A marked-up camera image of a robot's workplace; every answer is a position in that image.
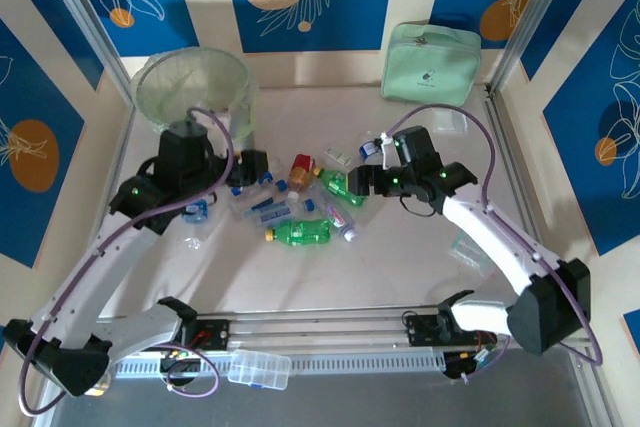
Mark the mint green fabric pouch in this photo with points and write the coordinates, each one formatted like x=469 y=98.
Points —
x=430 y=67

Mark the clear bottle blue Pepsi label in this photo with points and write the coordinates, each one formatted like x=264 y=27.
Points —
x=266 y=177

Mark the aluminium front rail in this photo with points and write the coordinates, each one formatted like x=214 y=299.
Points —
x=320 y=327

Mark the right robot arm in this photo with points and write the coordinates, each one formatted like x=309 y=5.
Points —
x=500 y=242

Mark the grey metal shelf plate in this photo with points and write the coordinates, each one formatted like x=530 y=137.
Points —
x=350 y=402

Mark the aluminium side rail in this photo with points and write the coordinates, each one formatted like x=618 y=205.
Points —
x=500 y=147
x=122 y=147

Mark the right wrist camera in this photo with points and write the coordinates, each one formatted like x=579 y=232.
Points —
x=386 y=149

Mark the soda water bottle blue cap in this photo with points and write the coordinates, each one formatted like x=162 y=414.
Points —
x=275 y=217

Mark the aluminium frame post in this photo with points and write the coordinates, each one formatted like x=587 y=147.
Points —
x=535 y=22
x=85 y=22

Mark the red and gold bottle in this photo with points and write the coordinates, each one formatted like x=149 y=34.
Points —
x=301 y=167

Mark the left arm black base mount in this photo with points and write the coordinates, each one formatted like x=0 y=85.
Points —
x=215 y=332

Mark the metal mesh waste bin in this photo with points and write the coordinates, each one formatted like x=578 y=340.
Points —
x=242 y=122

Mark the crumpled clear plastic packet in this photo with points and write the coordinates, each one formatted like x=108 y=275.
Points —
x=470 y=252

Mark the clear blue-striped bottle blue cap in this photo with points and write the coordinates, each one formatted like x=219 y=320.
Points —
x=281 y=185

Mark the flat clear plastic sachet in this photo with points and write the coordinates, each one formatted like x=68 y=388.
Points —
x=447 y=124

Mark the small clear bottle green label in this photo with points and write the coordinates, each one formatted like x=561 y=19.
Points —
x=339 y=156

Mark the light blue label bottle white cap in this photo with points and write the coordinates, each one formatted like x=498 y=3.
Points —
x=296 y=195

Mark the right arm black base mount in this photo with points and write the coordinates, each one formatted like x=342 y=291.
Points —
x=425 y=329

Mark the clear plastic organizer box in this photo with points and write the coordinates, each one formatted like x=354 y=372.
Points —
x=260 y=369

